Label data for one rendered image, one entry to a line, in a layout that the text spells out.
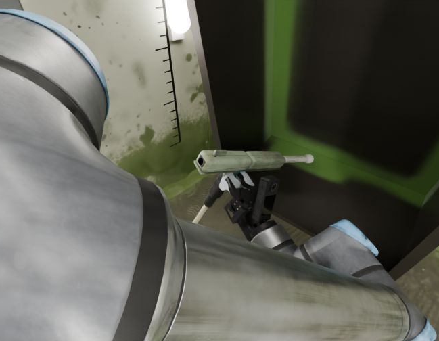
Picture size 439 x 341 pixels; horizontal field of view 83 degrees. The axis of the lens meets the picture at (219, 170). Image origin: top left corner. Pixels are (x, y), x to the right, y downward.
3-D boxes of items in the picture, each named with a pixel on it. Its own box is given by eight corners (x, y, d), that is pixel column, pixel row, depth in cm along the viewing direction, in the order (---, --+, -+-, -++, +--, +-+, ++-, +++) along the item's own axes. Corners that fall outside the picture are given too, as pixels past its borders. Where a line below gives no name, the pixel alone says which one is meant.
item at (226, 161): (176, 216, 70) (212, 157, 56) (170, 202, 72) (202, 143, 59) (282, 197, 101) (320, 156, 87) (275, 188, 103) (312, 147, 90)
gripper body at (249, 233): (221, 206, 68) (243, 245, 62) (237, 186, 63) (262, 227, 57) (241, 201, 73) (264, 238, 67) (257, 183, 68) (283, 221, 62)
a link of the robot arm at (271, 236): (274, 244, 54) (299, 235, 60) (262, 225, 56) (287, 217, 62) (252, 262, 59) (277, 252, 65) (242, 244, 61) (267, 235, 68)
